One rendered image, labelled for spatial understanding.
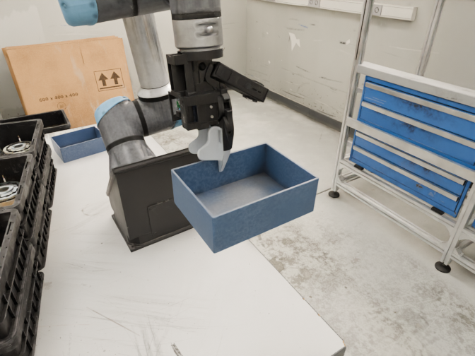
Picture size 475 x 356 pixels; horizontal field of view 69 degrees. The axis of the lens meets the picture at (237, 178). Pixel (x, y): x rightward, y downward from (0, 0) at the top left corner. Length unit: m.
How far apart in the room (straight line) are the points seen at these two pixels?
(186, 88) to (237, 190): 0.21
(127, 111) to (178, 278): 0.50
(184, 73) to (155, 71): 0.50
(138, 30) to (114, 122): 0.26
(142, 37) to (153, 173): 0.36
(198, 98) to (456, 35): 2.48
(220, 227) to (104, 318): 0.53
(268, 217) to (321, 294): 1.37
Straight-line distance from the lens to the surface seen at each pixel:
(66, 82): 3.85
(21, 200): 1.02
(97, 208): 1.30
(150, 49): 1.03
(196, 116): 0.55
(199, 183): 0.63
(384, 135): 2.13
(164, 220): 1.07
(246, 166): 0.67
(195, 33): 0.54
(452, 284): 2.20
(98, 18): 0.62
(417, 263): 2.23
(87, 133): 1.80
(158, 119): 1.08
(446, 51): 2.92
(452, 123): 1.95
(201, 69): 0.58
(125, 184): 0.96
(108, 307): 0.97
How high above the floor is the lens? 1.43
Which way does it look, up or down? 32 degrees down
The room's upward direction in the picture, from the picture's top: straight up
